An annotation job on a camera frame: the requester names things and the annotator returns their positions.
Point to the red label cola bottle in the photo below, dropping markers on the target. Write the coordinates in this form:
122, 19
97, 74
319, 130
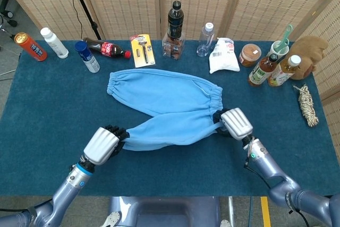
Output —
106, 47

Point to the white plastic bottle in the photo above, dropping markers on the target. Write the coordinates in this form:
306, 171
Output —
54, 42

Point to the light blue fleece garment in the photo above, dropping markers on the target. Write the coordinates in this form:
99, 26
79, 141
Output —
164, 94

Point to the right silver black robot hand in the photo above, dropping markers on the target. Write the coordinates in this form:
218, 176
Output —
237, 123

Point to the dark blue carpet mat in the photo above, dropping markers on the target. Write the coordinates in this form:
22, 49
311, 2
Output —
53, 110

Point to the green label tea bottle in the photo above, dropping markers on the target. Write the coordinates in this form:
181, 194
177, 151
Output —
261, 71

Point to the clear plastic snack box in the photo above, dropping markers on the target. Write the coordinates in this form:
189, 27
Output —
174, 47

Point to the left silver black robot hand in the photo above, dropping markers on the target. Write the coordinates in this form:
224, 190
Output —
99, 144

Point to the round jar orange contents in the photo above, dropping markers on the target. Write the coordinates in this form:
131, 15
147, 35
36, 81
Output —
249, 55

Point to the white cap tea bottle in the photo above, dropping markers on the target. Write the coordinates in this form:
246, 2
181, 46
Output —
282, 71

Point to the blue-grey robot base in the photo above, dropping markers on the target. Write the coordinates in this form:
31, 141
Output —
164, 211

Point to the brown plush toy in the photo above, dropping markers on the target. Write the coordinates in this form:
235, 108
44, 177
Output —
310, 49

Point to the white cup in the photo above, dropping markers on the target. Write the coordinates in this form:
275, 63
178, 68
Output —
273, 49

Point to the orange drink can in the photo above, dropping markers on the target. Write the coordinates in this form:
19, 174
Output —
32, 47

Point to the yellow razor blister pack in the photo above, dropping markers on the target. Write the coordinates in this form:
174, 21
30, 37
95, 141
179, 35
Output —
142, 51

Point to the dark soda bottle black cap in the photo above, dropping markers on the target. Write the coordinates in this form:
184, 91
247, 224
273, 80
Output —
175, 22

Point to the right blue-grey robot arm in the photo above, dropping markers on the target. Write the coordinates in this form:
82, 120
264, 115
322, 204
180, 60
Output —
276, 173

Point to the black tripod stand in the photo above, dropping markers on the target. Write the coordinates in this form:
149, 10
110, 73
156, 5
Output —
85, 6

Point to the black office chair base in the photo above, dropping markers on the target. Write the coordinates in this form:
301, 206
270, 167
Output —
8, 14

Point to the clear empty plastic bottle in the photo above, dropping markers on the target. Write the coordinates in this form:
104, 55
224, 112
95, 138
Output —
205, 39

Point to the blue cap spray can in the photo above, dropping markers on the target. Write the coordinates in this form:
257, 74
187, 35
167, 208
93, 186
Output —
87, 57

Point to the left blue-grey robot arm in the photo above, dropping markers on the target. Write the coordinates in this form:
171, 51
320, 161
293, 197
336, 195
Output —
66, 189

